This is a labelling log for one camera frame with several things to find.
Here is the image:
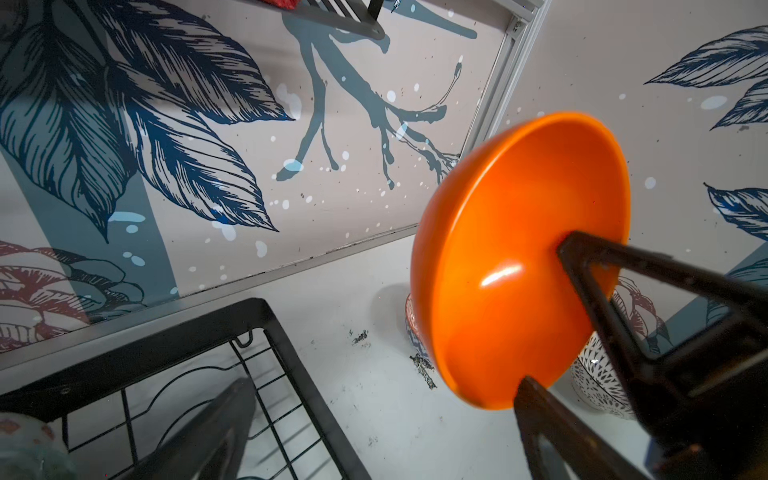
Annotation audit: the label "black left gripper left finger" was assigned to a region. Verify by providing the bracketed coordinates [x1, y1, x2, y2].
[127, 378, 255, 479]

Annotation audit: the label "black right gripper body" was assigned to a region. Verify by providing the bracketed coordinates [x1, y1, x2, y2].
[629, 314, 767, 479]

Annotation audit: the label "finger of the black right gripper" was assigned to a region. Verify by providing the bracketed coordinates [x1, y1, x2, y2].
[558, 232, 767, 384]

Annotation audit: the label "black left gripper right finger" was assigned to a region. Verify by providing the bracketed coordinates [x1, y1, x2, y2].
[514, 376, 646, 479]

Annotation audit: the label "plain orange bowl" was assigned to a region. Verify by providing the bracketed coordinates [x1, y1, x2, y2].
[410, 112, 631, 410]

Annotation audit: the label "green patterned ceramic bowl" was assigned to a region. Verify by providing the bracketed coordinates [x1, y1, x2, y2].
[1, 412, 78, 479]

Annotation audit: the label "orange patterned ceramic bowl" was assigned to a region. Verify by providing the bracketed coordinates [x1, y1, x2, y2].
[405, 294, 430, 360]

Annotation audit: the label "black two-tier dish rack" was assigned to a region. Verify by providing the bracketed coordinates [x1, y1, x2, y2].
[1, 299, 368, 479]

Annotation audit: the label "white red dotted bowl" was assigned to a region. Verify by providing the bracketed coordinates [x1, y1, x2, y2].
[570, 332, 636, 420]

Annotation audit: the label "black wall-mounted wire basket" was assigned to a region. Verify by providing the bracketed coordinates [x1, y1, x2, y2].
[245, 0, 386, 41]

